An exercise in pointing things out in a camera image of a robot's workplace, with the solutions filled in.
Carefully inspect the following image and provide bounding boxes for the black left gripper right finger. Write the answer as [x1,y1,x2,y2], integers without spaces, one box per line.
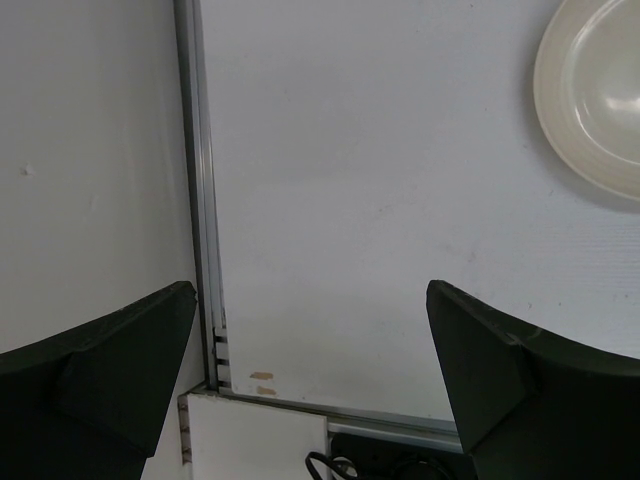
[426,280,639,479]

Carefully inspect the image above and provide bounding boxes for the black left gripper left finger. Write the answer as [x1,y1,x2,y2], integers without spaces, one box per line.
[1,281,196,479]

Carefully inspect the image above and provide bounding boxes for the cream white plate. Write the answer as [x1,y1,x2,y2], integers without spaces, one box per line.
[533,1,639,200]

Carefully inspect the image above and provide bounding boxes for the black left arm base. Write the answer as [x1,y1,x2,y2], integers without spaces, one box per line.
[304,433,478,480]

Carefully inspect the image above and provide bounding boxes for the aluminium table edge rail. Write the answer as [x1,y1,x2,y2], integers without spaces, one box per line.
[173,1,462,453]

